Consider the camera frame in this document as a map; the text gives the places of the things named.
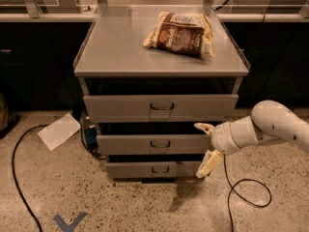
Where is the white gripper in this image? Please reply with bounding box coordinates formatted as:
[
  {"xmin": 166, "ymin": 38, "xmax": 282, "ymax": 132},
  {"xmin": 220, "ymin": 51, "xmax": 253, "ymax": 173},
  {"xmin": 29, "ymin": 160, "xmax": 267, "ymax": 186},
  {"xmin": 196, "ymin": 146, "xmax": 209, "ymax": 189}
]
[{"xmin": 194, "ymin": 122, "xmax": 239, "ymax": 178}]

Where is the grey drawer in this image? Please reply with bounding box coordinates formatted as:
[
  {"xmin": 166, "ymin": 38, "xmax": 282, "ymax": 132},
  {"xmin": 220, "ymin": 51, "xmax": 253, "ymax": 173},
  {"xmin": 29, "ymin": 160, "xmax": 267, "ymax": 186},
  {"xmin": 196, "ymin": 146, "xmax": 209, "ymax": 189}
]
[
  {"xmin": 84, "ymin": 95, "xmax": 239, "ymax": 123},
  {"xmin": 97, "ymin": 134, "xmax": 214, "ymax": 155},
  {"xmin": 106, "ymin": 161, "xmax": 201, "ymax": 179}
]

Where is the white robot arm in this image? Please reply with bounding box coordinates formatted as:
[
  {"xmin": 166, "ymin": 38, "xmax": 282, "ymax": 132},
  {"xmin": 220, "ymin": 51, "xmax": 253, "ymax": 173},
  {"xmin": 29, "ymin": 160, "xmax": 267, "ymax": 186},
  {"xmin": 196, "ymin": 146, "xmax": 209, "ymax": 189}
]
[{"xmin": 194, "ymin": 101, "xmax": 309, "ymax": 178}]

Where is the grey bottom drawer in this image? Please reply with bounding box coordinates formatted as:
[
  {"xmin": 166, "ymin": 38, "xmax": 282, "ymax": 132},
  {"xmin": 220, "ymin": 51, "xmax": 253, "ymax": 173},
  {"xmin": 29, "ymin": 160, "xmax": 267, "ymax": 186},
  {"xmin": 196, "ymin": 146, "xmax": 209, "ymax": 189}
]
[{"xmin": 106, "ymin": 161, "xmax": 201, "ymax": 179}]

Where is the grey top drawer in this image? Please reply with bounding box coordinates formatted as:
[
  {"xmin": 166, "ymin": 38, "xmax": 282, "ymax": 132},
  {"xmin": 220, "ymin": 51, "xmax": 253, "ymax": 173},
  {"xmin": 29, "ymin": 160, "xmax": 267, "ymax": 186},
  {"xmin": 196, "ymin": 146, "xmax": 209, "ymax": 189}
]
[{"xmin": 84, "ymin": 95, "xmax": 239, "ymax": 123}]

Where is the grey metal drawer cabinet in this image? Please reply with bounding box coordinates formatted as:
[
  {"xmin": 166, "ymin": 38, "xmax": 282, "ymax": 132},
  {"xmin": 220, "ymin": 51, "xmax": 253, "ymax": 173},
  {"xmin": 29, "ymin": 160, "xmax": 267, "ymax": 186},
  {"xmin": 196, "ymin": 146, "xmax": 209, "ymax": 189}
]
[{"xmin": 72, "ymin": 4, "xmax": 251, "ymax": 183}]

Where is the brown and cream snack bag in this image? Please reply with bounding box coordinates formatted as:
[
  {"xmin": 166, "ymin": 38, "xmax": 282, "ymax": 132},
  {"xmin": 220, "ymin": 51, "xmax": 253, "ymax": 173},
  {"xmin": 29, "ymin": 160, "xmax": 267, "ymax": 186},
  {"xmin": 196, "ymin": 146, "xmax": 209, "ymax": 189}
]
[{"xmin": 143, "ymin": 12, "xmax": 215, "ymax": 58}]

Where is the blue power box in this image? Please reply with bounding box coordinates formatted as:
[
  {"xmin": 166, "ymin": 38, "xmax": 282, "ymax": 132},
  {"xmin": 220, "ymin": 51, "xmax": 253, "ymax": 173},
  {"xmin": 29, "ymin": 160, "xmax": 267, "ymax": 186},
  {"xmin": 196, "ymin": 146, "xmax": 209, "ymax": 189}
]
[{"xmin": 82, "ymin": 114, "xmax": 98, "ymax": 149}]

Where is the white paper sheet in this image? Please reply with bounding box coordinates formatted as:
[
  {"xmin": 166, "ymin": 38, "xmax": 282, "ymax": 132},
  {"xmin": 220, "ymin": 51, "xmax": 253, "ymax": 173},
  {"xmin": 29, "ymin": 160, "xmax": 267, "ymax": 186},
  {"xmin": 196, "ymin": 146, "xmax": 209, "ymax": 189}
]
[{"xmin": 38, "ymin": 113, "xmax": 81, "ymax": 151}]

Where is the blue tape floor marker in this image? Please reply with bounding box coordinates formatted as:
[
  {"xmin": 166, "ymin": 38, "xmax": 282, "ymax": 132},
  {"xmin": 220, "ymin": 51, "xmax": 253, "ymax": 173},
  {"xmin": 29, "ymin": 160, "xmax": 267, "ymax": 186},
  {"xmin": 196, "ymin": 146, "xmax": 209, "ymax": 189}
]
[{"xmin": 52, "ymin": 211, "xmax": 89, "ymax": 232}]

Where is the brown bag at left edge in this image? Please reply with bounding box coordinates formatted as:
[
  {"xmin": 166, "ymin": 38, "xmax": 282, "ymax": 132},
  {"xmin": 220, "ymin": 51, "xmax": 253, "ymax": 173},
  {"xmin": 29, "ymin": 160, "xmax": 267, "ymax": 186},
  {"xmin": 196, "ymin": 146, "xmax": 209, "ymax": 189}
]
[{"xmin": 0, "ymin": 92, "xmax": 14, "ymax": 132}]

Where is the black looped cable on right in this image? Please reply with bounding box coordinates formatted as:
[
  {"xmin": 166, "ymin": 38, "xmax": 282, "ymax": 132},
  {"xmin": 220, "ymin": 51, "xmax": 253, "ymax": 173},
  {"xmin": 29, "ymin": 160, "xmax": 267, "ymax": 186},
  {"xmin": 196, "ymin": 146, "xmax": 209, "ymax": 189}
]
[{"xmin": 221, "ymin": 155, "xmax": 273, "ymax": 232}]

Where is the black cable on left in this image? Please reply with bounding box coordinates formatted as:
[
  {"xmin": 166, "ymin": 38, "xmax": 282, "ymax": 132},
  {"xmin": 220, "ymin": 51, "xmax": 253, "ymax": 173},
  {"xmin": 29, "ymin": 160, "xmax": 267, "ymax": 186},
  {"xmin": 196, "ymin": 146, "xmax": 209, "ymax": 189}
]
[{"xmin": 11, "ymin": 124, "xmax": 49, "ymax": 232}]

